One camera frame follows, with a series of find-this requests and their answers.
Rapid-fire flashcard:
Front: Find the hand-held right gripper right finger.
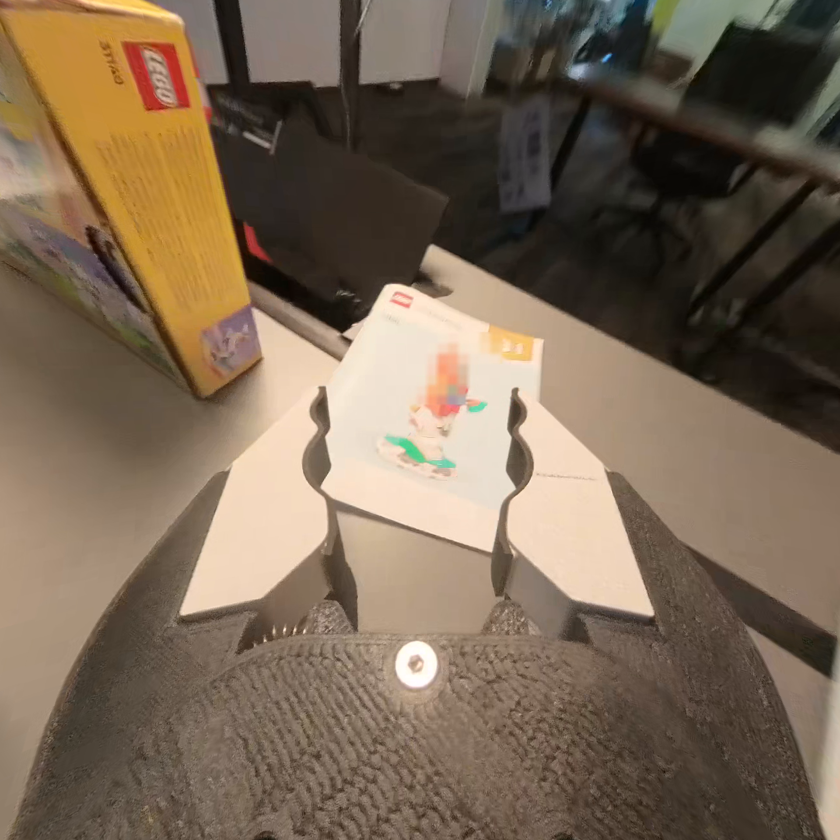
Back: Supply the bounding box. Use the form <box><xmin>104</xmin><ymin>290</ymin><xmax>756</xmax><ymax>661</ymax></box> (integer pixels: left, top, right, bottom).
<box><xmin>491</xmin><ymin>387</ymin><xmax>658</xmax><ymax>621</ymax></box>

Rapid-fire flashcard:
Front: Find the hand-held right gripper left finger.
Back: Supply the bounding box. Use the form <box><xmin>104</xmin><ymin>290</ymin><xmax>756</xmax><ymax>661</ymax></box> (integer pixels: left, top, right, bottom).
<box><xmin>177</xmin><ymin>386</ymin><xmax>337</xmax><ymax>621</ymax></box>

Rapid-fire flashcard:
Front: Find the seahorse instruction booklet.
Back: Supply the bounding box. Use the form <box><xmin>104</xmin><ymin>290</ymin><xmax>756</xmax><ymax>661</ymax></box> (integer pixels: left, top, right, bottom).
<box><xmin>325</xmin><ymin>283</ymin><xmax>546</xmax><ymax>554</ymax></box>

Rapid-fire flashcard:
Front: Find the yellow lego box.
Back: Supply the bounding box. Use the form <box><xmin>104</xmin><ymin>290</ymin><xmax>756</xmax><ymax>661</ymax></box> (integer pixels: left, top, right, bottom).
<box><xmin>0</xmin><ymin>0</ymin><xmax>263</xmax><ymax>400</ymax></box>

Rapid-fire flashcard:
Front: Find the printed paper sheet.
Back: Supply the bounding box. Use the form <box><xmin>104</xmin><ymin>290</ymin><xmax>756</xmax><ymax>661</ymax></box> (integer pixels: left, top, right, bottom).
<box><xmin>497</xmin><ymin>94</ymin><xmax>553</xmax><ymax>213</ymax></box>

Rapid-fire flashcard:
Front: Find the long brown table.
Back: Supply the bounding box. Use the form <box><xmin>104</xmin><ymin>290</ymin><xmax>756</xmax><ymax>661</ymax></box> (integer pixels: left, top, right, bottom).
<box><xmin>567</xmin><ymin>62</ymin><xmax>840</xmax><ymax>332</ymax></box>

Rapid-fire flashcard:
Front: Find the black light stand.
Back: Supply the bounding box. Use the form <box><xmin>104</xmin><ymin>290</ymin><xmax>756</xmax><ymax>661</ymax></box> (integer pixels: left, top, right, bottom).
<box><xmin>338</xmin><ymin>0</ymin><xmax>366</xmax><ymax>153</ymax></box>

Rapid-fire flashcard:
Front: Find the black office chair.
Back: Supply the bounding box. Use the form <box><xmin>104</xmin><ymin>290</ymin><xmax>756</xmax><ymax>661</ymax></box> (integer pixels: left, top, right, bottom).
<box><xmin>682</xmin><ymin>20</ymin><xmax>829</xmax><ymax>127</ymax></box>

